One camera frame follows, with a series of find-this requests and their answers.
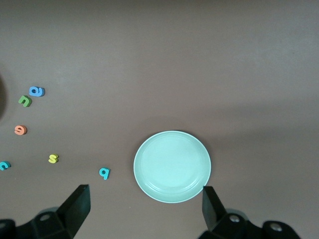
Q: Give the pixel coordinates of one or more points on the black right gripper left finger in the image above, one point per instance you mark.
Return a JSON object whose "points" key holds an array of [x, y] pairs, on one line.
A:
{"points": [[74, 206]]}

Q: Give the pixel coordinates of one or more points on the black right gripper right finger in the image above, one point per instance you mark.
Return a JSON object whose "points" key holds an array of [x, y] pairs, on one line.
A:
{"points": [[211, 209]]}

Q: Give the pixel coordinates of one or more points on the teal foam letter b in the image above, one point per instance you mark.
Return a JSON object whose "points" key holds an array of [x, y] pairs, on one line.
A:
{"points": [[106, 175]]}

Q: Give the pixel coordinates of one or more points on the teal foam letter c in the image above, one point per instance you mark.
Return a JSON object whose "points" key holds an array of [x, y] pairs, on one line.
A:
{"points": [[7, 163]]}

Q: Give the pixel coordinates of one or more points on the yellow foam letter s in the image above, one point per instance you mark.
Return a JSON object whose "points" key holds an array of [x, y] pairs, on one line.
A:
{"points": [[53, 158]]}

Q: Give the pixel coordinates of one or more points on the light green plate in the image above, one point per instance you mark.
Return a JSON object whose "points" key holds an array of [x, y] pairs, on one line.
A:
{"points": [[172, 164]]}

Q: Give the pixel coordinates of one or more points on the orange foam letter e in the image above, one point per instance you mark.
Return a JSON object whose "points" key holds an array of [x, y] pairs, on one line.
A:
{"points": [[23, 131]]}

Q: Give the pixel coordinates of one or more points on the green foam letter u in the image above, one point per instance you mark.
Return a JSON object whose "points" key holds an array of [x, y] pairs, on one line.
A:
{"points": [[26, 104]]}

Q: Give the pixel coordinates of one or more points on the blue foam letter a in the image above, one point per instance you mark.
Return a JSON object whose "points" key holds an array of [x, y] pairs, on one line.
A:
{"points": [[41, 91]]}

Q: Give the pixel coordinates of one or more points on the brown table cover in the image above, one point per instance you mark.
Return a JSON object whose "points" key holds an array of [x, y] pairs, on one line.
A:
{"points": [[159, 62]]}

